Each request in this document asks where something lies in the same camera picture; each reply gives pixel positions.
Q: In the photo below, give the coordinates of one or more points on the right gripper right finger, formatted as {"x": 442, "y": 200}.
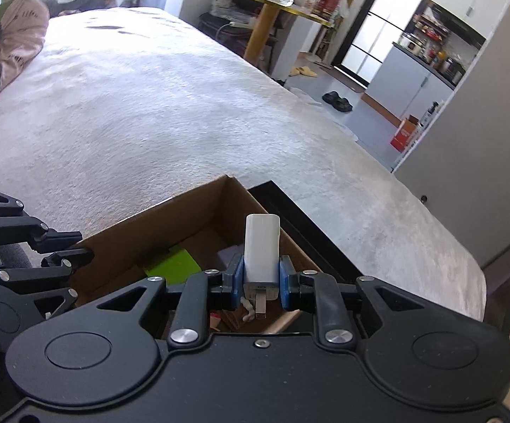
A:
{"x": 317, "y": 293}

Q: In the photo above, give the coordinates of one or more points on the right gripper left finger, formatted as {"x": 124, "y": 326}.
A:
{"x": 204, "y": 292}

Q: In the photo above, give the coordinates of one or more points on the lime green toy cube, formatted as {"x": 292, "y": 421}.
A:
{"x": 175, "y": 266}

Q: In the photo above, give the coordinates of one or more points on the white usb charger plug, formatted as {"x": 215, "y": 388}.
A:
{"x": 261, "y": 260}

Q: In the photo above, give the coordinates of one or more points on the brown cardboard box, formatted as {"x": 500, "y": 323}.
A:
{"x": 203, "y": 221}

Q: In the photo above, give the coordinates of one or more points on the blue grey block figure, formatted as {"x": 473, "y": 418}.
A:
{"x": 225, "y": 256}

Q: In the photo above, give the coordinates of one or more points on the black shallow tray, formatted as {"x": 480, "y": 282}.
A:
{"x": 306, "y": 234}

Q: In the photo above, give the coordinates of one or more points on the orange red carton box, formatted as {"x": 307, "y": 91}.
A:
{"x": 403, "y": 135}

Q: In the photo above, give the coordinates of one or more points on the black slippers pair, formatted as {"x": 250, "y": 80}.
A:
{"x": 340, "y": 104}

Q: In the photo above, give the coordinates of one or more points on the yellow slippers pair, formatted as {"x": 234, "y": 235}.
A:
{"x": 303, "y": 71}

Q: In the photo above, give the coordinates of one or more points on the white kitchen cabinet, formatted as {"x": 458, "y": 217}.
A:
{"x": 404, "y": 85}

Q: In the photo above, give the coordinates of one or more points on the floral patterned pillow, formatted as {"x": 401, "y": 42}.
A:
{"x": 23, "y": 25}

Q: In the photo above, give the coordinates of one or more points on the gold round side table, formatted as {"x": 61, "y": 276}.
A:
{"x": 266, "y": 21}

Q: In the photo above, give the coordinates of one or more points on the red tin can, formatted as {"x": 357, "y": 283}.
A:
{"x": 325, "y": 8}

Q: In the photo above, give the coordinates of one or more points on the black framed glass door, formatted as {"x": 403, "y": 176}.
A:
{"x": 377, "y": 25}

